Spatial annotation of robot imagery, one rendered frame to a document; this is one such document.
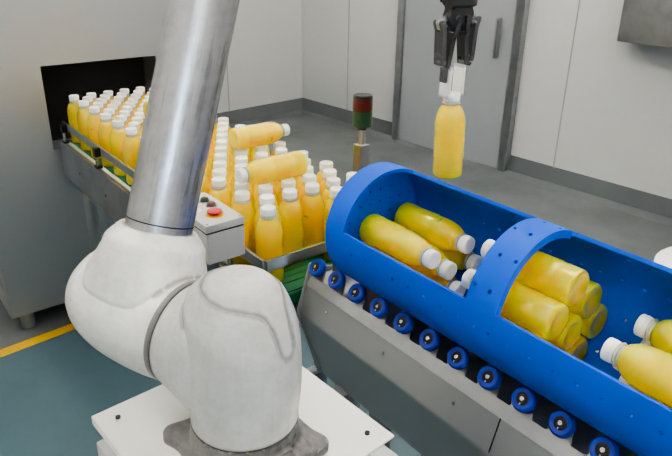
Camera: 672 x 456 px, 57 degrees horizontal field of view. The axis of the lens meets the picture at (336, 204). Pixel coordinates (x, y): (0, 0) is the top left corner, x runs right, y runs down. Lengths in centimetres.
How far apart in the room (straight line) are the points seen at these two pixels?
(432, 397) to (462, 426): 8
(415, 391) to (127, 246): 68
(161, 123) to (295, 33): 584
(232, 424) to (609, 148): 421
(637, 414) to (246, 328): 56
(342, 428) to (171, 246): 38
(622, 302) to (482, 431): 35
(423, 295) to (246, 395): 48
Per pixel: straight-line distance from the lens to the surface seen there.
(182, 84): 91
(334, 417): 103
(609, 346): 108
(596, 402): 104
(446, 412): 129
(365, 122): 197
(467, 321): 114
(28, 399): 287
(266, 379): 82
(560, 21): 489
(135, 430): 103
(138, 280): 91
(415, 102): 568
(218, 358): 81
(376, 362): 140
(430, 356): 130
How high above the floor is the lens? 169
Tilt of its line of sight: 23 degrees down
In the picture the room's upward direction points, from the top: 1 degrees clockwise
